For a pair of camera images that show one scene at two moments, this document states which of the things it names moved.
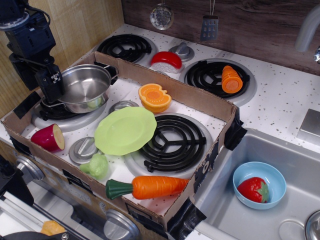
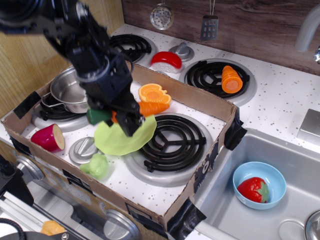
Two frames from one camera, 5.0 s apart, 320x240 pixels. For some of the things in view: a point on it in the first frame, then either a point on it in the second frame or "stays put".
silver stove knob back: (185, 53) stays put
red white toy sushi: (166, 62) stays put
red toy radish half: (49, 137) stays put
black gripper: (50, 78) -> (114, 90)
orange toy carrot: (144, 187) -> (145, 109)
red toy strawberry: (254, 189) stays put
